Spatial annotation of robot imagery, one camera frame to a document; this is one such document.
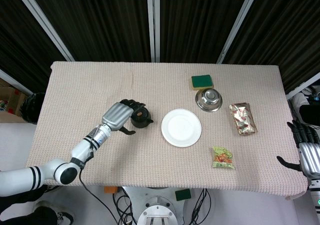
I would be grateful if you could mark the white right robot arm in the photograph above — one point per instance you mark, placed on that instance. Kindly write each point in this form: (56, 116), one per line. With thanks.
(315, 192)

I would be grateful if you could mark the green yellow sponge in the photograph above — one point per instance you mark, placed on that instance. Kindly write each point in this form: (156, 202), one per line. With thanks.
(202, 82)

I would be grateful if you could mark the black teapot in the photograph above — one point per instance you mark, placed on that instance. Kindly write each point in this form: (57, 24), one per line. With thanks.
(140, 122)

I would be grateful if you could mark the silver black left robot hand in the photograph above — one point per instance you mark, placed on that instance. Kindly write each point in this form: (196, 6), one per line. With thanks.
(117, 113)

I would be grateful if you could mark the green pickled vegetable packet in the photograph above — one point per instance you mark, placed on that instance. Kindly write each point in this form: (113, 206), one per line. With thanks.
(223, 158)

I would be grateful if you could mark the white black sneaker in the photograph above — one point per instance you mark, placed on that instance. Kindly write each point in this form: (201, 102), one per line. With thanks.
(63, 216)

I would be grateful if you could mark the white round plate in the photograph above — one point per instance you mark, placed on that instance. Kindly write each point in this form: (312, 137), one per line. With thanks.
(181, 128)

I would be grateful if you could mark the black trouser leg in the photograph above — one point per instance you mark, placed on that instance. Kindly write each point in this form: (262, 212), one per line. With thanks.
(22, 212)

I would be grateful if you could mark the small orange block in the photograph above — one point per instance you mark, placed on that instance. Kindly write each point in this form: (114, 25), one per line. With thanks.
(110, 190)

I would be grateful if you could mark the brown cardboard box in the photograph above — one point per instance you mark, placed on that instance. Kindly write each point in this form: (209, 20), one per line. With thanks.
(10, 100)

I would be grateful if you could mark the upturned stainless steel bowl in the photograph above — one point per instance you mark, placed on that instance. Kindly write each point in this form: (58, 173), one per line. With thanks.
(209, 99)

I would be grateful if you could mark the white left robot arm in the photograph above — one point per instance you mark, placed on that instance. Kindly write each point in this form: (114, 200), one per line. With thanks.
(82, 150)

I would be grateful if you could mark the black white equipment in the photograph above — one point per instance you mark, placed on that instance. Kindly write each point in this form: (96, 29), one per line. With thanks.
(306, 112)

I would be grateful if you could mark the gold foil snack bag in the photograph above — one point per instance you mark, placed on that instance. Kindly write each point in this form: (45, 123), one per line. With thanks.
(243, 118)

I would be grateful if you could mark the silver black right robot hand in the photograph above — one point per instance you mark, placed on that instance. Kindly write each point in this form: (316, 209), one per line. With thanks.
(308, 152)

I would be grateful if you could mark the white aluminium frame post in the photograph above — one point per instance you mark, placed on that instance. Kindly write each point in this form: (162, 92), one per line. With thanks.
(303, 83)
(45, 22)
(241, 22)
(15, 81)
(153, 22)

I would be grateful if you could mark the black pleated curtain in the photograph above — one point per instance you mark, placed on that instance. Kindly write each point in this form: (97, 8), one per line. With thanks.
(107, 17)

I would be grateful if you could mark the beige waffle tablecloth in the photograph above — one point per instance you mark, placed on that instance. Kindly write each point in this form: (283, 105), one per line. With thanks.
(150, 160)

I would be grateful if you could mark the black plastic bag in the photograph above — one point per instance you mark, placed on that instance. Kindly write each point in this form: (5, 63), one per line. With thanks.
(32, 107)

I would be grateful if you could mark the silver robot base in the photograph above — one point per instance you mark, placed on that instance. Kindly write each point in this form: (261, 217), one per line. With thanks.
(156, 210)

